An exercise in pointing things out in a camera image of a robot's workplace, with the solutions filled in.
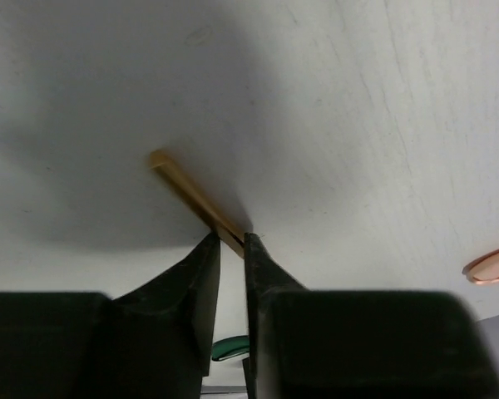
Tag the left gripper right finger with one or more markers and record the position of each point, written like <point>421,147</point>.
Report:
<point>306,343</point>

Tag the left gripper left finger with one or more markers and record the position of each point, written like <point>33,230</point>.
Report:
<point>153,342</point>

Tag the wooden stick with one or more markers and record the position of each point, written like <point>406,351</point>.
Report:
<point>197,200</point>

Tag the upper green round compact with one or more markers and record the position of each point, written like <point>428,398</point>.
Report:
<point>230,347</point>

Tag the pink powder puff with ribbon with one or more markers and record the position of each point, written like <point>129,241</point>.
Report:
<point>484,270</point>

